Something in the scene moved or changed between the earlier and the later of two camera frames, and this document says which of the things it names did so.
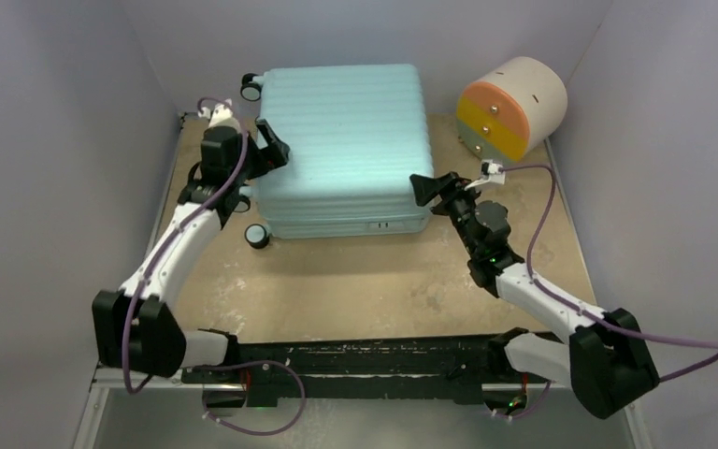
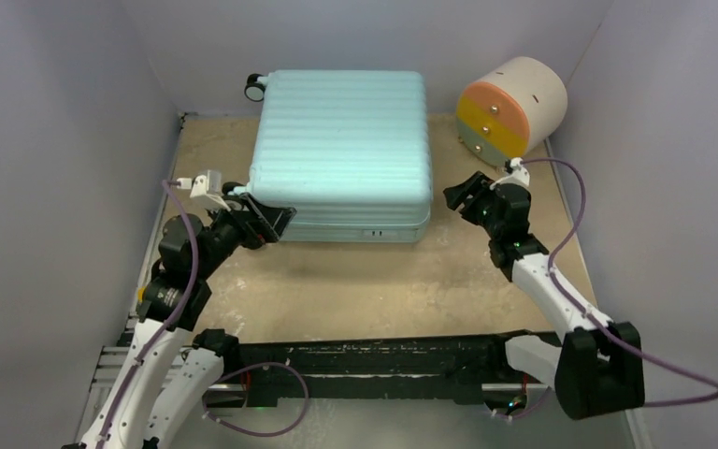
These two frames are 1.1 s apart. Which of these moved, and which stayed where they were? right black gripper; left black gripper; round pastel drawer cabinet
Moved: right black gripper; left black gripper
Stayed: round pastel drawer cabinet
